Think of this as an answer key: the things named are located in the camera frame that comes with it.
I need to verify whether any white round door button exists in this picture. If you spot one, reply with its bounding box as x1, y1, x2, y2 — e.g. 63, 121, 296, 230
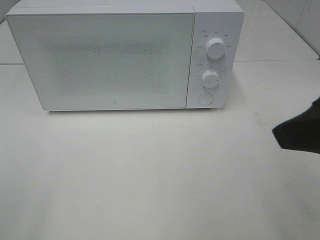
198, 93, 214, 106

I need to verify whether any white round knob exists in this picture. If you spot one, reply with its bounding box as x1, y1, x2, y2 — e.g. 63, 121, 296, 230
201, 70, 220, 89
205, 37, 226, 59

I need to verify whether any white microwave door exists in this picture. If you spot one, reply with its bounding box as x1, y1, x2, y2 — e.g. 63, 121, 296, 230
7, 13, 194, 111

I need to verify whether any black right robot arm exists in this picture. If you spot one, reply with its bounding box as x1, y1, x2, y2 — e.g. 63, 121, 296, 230
272, 99, 320, 154

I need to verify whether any white microwave oven body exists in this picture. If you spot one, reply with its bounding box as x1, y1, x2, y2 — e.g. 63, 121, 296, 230
5, 0, 245, 109

